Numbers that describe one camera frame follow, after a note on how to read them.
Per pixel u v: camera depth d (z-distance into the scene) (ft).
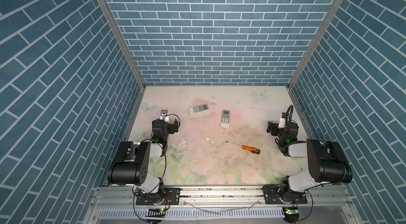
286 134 2.40
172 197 2.38
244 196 2.47
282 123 2.75
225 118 3.28
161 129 2.35
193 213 2.53
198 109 3.45
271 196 2.41
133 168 1.44
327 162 1.55
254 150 2.85
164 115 2.61
